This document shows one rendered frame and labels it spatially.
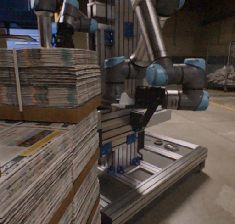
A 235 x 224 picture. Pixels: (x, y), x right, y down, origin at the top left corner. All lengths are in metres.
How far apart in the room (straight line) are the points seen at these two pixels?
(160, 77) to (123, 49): 0.75
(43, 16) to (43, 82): 0.88
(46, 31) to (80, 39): 8.49
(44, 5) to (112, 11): 0.42
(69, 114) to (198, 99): 0.46
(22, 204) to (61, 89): 0.34
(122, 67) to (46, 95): 0.57
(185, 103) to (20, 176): 0.59
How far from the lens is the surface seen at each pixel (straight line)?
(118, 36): 1.38
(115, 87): 1.12
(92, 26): 1.22
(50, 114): 0.67
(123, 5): 1.45
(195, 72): 0.78
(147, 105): 0.79
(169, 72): 0.71
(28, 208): 0.48
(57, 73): 0.64
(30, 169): 0.46
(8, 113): 0.75
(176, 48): 11.09
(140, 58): 1.13
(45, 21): 1.49
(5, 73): 0.73
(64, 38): 0.97
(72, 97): 0.63
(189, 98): 0.79
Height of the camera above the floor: 1.02
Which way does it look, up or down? 13 degrees down
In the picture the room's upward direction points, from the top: straight up
